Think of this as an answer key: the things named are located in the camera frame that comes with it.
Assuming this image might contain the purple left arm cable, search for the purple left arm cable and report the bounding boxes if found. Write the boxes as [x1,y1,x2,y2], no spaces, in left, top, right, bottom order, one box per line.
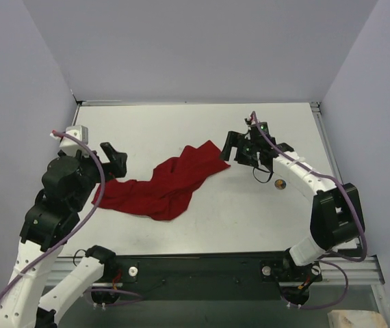
[0,131,106,318]

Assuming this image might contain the aluminium table edge rail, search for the aluminium table edge rail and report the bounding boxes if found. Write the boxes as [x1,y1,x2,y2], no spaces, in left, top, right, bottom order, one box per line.
[77,100,322,107]

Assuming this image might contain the round painted brooch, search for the round painted brooch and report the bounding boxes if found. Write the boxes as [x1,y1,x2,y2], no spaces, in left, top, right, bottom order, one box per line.
[274,179,287,190]

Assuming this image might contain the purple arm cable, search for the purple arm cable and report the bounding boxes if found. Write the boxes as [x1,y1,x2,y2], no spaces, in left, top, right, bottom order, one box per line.
[251,111,367,310]
[0,131,106,318]

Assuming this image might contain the beige foam block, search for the beige foam block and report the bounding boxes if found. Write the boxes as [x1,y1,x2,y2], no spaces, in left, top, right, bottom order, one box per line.
[328,310,388,328]

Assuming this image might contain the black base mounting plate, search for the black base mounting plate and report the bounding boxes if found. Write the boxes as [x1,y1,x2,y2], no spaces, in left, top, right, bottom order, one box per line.
[110,251,322,284]

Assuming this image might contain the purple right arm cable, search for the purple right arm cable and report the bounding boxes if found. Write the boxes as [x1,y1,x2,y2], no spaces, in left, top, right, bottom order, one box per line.
[251,111,367,310]

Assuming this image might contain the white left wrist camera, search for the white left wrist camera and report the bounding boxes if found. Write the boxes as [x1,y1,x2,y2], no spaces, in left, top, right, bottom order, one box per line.
[50,125,88,157]

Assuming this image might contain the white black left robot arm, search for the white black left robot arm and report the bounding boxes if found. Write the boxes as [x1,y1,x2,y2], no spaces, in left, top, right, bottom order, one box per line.
[0,142,127,327]

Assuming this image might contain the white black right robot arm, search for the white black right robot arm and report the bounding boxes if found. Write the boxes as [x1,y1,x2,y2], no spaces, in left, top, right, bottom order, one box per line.
[220,127,366,267]

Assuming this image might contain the red t-shirt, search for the red t-shirt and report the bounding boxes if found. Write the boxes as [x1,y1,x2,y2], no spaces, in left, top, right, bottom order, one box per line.
[99,140,230,221]

